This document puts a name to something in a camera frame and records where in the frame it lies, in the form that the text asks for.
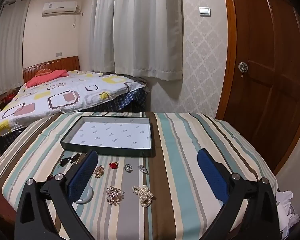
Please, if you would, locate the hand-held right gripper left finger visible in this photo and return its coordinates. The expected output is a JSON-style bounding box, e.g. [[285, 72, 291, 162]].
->
[[14, 150, 98, 240]]

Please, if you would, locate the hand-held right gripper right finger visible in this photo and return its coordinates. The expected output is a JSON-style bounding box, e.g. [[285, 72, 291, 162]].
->
[[197, 148, 280, 240]]

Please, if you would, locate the white bangle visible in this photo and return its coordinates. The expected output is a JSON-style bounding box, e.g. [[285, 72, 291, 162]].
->
[[74, 186, 93, 204]]

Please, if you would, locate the black hair clip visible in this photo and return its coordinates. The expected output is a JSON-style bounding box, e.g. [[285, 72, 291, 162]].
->
[[57, 153, 82, 167]]

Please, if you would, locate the rose gold pearl brooch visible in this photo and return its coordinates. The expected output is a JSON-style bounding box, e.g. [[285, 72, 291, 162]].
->
[[106, 185, 125, 205]]

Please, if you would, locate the green box with white lining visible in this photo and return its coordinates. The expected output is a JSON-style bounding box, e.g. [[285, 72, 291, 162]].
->
[[59, 116, 157, 158]]

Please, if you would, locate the pearl bead cluster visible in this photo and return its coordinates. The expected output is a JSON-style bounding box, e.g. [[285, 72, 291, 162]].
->
[[132, 185, 154, 208]]

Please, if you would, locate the striped tablecloth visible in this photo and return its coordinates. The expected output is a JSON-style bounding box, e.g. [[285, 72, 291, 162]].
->
[[0, 111, 278, 240]]

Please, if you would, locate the dark red clutter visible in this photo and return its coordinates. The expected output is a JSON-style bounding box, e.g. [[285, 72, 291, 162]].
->
[[0, 90, 18, 110]]

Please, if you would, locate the pile of white paper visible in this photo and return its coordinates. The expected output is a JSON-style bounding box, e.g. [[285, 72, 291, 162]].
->
[[275, 190, 300, 240]]

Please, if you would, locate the pink pillow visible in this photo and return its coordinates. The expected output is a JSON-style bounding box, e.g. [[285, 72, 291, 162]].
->
[[25, 69, 68, 88]]

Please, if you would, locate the red round cushion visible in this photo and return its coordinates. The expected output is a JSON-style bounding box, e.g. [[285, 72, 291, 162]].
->
[[35, 68, 52, 77]]

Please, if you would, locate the white patterned bed blanket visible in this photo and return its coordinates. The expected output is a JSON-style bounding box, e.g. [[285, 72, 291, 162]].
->
[[0, 70, 144, 140]]

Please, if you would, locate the blue plaid bed sheet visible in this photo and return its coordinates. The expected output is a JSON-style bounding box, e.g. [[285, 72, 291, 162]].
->
[[82, 87, 149, 113]]

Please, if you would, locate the narrow white curtain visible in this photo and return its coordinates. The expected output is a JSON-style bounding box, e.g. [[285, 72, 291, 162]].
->
[[0, 0, 32, 100]]

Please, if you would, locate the wooden headboard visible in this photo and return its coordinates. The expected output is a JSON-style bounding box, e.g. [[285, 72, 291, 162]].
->
[[23, 56, 80, 79]]

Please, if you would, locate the metal door lock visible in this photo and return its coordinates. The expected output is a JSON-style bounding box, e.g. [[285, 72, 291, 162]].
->
[[238, 62, 249, 78]]

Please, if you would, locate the brown wooden door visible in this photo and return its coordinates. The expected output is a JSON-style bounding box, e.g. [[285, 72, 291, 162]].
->
[[216, 0, 300, 175]]

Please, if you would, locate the white air conditioner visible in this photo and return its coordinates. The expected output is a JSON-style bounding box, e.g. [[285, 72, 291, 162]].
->
[[42, 1, 81, 18]]

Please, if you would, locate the wide white curtain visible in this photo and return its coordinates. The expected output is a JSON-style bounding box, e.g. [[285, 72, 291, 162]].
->
[[86, 0, 184, 82]]

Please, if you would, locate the air conditioner cable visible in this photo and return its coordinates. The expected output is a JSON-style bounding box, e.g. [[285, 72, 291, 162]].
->
[[72, 12, 81, 29]]

